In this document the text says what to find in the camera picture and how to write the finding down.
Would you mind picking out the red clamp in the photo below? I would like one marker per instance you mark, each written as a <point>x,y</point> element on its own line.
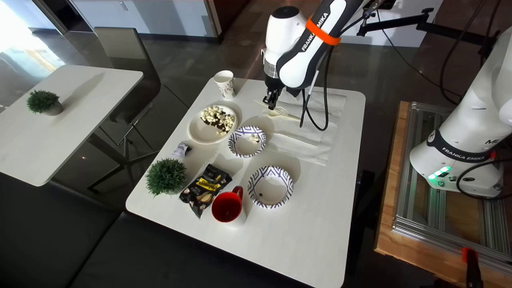
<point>473,265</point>

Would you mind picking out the aluminium rail frame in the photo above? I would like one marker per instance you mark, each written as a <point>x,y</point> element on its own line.
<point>454,218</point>

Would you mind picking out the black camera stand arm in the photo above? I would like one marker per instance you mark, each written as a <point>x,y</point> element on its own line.
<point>422,22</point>

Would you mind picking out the dark upholstered bench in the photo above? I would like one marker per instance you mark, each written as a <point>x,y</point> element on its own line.
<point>54,241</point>

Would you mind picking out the large white paper towel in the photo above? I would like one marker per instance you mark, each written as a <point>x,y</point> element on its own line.
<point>310,138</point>

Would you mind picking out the bowl with food pieces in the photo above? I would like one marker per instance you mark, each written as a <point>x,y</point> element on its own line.
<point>201,130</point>

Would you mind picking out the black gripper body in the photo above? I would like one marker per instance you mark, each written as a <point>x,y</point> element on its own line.
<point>275,87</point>

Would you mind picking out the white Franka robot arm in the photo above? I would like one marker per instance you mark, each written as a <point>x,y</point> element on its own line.
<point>470,122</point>

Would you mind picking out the chopped food pile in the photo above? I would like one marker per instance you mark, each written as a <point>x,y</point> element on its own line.
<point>219,118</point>

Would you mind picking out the patterned paper coffee cup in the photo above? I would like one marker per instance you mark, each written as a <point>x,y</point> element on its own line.
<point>225,84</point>

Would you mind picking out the small green potted plant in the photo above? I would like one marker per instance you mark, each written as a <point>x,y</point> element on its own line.
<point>167,177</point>
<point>43,100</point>

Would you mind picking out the blue patterned bowl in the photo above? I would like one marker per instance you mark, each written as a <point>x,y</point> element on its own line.
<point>247,142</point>
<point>271,186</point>

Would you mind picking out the dark snack packet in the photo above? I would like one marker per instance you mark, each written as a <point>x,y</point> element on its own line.
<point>206,190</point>

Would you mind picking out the grey chair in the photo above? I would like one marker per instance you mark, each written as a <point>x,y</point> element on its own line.
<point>121,49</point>

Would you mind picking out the wooden base platform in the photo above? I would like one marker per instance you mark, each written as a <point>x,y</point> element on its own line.
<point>390,214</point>

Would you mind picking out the red ceramic mug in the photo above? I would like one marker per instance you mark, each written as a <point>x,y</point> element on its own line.
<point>228,206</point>

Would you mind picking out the white side table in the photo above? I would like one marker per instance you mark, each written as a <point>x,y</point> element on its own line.
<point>65,129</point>

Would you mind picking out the cream plastic fork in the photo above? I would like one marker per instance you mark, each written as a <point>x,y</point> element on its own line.
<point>275,111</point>

